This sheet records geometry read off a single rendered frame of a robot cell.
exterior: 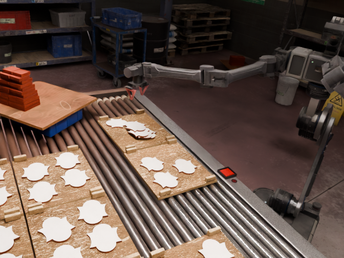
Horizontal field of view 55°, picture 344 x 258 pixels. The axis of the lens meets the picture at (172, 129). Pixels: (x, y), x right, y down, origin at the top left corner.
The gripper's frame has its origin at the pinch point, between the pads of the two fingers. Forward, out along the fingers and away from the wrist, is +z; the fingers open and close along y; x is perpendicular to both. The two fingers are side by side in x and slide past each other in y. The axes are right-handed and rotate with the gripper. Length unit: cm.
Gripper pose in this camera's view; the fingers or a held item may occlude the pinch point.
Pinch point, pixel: (136, 95)
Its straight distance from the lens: 201.8
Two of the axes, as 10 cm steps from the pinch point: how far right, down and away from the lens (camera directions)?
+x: -8.2, -3.6, 4.5
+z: -1.1, 8.7, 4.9
